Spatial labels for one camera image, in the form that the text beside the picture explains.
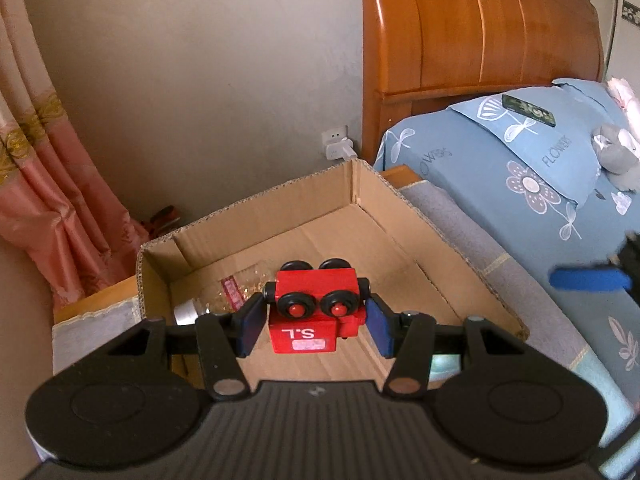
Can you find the clear bottle with silver cap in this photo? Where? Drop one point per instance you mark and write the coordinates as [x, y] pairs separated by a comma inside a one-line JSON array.
[[215, 300]]

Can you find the red and black small object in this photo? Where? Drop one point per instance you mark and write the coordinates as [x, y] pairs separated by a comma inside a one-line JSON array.
[[164, 217]]

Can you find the white plug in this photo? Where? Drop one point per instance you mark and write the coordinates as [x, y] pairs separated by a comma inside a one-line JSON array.
[[340, 150]]

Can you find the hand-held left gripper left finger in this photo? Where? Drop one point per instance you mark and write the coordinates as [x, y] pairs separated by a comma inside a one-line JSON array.
[[250, 326]]

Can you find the pink curtain with gold band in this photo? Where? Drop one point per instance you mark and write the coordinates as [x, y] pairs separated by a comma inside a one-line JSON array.
[[45, 160]]

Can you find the pink white cloth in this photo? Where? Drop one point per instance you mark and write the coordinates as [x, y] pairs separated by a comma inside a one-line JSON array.
[[625, 92]]

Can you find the white wall socket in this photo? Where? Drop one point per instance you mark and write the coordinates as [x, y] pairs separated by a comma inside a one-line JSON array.
[[332, 134]]

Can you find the blue floral pillow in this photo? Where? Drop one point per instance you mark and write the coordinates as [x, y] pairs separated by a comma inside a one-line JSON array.
[[560, 145]]

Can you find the wooden headboard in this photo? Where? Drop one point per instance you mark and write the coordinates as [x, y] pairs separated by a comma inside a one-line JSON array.
[[470, 30]]

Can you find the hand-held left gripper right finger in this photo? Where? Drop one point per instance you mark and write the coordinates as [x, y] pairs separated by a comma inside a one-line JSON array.
[[377, 328]]

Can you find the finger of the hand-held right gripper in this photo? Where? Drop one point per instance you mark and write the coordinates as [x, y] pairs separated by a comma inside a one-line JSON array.
[[585, 279]]

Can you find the cardboard box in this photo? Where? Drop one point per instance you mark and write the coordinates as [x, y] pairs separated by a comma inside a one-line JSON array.
[[350, 240]]

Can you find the grey cat toy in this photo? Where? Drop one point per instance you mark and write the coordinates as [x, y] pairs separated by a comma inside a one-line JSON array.
[[620, 160]]

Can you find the grey and teal checked blanket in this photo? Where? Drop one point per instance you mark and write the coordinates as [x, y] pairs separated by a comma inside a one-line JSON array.
[[500, 270]]

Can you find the red toy train car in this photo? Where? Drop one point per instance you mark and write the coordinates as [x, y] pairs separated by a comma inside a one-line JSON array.
[[312, 285]]

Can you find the blue floral quilt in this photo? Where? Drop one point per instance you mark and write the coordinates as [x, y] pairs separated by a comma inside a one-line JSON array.
[[480, 200]]

